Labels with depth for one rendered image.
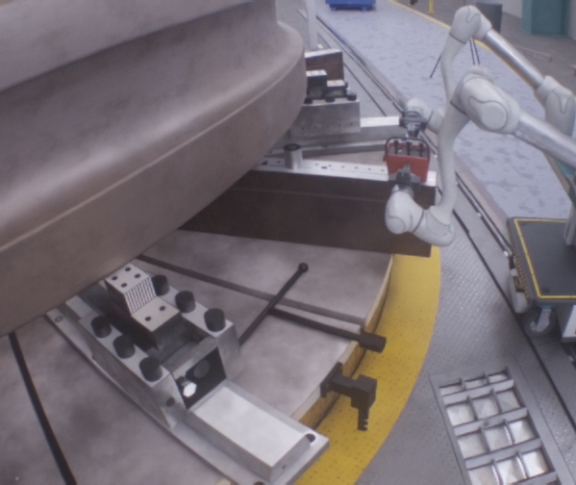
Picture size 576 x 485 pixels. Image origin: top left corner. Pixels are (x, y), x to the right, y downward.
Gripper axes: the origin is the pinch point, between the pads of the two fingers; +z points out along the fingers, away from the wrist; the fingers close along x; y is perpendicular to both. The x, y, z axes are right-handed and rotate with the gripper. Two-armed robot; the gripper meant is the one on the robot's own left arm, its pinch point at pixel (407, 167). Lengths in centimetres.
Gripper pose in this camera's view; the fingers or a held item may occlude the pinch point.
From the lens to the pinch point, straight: 215.1
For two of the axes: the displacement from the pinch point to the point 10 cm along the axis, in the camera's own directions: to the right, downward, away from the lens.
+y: 1.1, 7.6, 6.4
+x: 9.6, 1.0, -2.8
